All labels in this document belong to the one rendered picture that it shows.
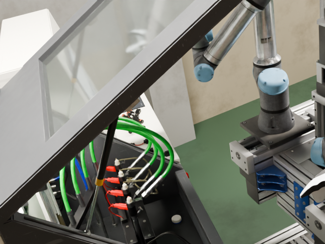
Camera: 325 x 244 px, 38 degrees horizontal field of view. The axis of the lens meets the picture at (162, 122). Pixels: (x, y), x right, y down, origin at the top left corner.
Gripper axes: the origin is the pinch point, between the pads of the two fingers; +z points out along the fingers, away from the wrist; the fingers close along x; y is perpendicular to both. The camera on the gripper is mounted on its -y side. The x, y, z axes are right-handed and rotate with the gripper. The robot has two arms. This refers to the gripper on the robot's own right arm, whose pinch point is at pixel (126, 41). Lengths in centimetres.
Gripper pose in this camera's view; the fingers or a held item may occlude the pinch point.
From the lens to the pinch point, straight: 198.4
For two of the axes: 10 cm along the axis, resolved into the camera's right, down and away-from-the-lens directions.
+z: -9.8, 1.5, 1.2
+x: 0.0, -6.3, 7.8
